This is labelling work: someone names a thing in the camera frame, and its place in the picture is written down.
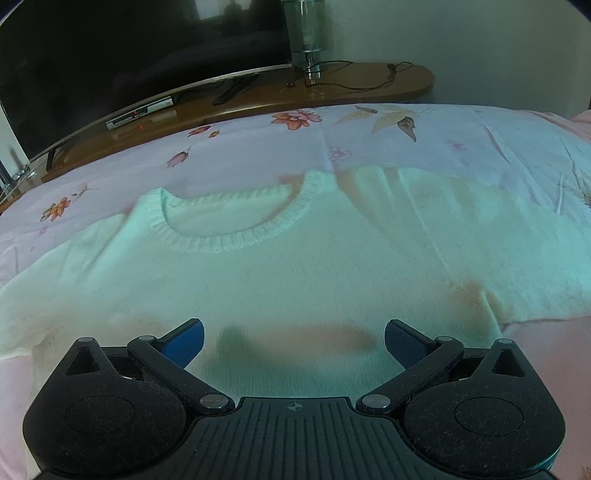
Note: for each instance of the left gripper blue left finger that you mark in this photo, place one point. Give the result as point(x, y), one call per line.
point(165, 359)

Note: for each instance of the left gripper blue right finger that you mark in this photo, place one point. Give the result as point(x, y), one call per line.
point(424, 360)

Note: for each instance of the white knit sweater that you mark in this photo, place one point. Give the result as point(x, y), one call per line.
point(295, 283)

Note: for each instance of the pink floral bed sheet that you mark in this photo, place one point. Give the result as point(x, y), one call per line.
point(540, 158)

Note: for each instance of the brown wooden TV cabinet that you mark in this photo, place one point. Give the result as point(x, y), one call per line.
point(274, 91)

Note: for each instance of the large black curved television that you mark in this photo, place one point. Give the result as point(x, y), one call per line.
point(66, 65)

